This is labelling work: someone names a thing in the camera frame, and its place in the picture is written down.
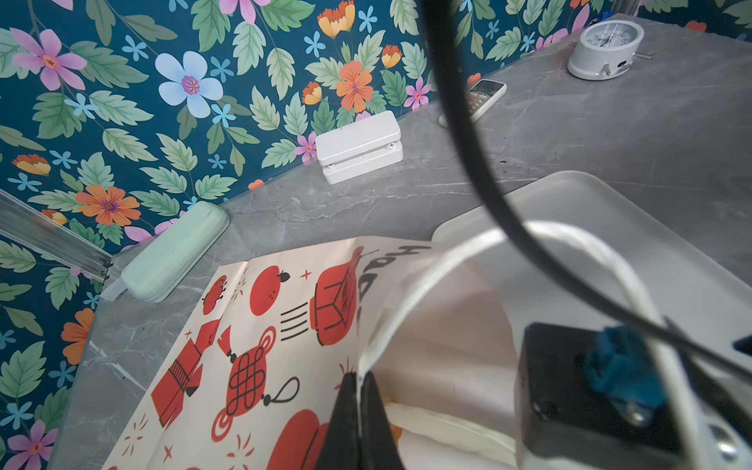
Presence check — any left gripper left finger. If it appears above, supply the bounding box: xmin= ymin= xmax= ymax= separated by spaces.
xmin=315 ymin=372 xmax=358 ymax=470

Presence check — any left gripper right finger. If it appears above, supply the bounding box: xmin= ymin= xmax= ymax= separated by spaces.
xmin=360 ymin=372 xmax=403 ymax=470

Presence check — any white remote control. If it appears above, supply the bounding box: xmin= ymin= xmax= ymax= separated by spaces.
xmin=465 ymin=78 xmax=508 ymax=123

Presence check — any white rectangular tray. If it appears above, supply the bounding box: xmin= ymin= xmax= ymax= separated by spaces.
xmin=441 ymin=172 xmax=751 ymax=370

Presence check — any black camera cable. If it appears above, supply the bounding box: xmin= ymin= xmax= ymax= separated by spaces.
xmin=419 ymin=0 xmax=752 ymax=389

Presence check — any red white paper bag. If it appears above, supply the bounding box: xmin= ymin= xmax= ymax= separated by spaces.
xmin=105 ymin=237 xmax=518 ymax=469

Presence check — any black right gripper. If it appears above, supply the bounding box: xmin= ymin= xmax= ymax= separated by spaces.
xmin=513 ymin=321 xmax=752 ymax=470

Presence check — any white round clock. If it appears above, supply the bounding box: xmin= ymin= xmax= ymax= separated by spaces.
xmin=567 ymin=20 xmax=644 ymax=81

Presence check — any mint green case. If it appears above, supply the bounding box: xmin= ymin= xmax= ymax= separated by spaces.
xmin=101 ymin=201 xmax=230 ymax=303

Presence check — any white plastic box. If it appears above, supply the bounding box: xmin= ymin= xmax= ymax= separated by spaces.
xmin=316 ymin=111 xmax=403 ymax=185

